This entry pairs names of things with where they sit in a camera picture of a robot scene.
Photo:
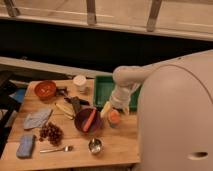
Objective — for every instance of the small black object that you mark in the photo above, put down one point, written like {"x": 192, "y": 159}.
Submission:
{"x": 62, "y": 90}

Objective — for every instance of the bunch of dark grapes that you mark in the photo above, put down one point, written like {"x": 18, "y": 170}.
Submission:
{"x": 52, "y": 133}

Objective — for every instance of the blue sponge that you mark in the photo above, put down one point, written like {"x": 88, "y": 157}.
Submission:
{"x": 26, "y": 146}

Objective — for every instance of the small metal cup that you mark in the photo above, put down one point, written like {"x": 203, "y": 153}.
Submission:
{"x": 95, "y": 146}

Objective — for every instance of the orange carrot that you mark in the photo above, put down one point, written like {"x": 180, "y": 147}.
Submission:
{"x": 89, "y": 121}

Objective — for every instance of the purple bowl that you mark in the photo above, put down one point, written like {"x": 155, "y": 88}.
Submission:
{"x": 82, "y": 116}

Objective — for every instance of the red bowl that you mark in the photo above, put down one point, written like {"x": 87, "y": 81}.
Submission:
{"x": 45, "y": 90}

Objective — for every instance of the green plastic tray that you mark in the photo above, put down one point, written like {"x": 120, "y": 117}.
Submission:
{"x": 103, "y": 86}

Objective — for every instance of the dark knife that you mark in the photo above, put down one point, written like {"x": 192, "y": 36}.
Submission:
{"x": 76, "y": 103}

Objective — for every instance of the orange apple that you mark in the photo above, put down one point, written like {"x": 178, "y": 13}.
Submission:
{"x": 114, "y": 118}

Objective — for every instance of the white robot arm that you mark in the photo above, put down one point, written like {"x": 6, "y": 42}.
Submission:
{"x": 174, "y": 111}

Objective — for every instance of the wooden cutting board table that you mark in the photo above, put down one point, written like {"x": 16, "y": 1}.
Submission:
{"x": 120, "y": 145}

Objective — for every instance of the white cup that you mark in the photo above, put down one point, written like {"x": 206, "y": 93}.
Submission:
{"x": 80, "y": 82}

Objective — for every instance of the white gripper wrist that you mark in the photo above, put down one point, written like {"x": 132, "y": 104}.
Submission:
{"x": 124, "y": 98}

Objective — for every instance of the grey cloth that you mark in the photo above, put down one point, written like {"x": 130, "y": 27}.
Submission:
{"x": 37, "y": 119}

